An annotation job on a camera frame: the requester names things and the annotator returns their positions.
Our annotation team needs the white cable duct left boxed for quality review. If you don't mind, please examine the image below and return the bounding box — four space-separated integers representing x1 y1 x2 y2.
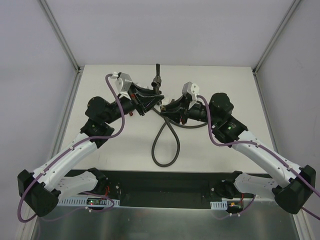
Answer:
57 196 120 208

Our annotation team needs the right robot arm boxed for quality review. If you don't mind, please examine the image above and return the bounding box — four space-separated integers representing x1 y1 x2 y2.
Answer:
160 92 319 215

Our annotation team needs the white plastic faucet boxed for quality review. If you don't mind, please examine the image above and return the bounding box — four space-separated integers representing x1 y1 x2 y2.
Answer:
147 87 175 106

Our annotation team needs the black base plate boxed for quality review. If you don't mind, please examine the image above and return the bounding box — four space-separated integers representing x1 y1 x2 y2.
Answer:
76 169 276 208

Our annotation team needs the white cable duct right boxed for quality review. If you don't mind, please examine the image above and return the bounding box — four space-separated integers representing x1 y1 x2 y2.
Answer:
210 200 228 211

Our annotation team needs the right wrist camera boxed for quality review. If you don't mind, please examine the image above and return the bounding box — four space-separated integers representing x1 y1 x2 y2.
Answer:
181 81 200 109

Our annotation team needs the aluminium frame post left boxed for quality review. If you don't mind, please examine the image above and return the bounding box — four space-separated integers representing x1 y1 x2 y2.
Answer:
38 0 83 73

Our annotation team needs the white cable duct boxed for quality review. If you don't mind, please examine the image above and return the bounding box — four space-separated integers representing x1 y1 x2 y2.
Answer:
210 200 228 211
57 196 120 208

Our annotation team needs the aluminium frame post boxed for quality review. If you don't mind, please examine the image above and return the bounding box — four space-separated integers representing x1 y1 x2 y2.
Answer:
38 0 83 73
252 0 302 75

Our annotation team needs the aluminium frame post right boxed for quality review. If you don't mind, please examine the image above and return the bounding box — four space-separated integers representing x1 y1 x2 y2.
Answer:
252 0 302 75

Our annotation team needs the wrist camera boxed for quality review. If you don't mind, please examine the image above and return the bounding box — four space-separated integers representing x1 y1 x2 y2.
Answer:
181 81 200 109
111 72 133 100

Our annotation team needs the grey metal faucet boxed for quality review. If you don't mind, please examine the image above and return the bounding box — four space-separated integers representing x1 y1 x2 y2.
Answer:
151 63 162 95

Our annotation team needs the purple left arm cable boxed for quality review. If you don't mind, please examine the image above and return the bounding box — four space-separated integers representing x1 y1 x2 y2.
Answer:
18 73 126 223

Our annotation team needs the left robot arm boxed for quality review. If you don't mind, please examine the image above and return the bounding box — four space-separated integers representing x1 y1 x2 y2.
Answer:
17 80 164 223

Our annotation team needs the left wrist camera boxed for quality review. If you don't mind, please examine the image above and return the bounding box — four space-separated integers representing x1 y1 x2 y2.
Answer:
111 72 133 100

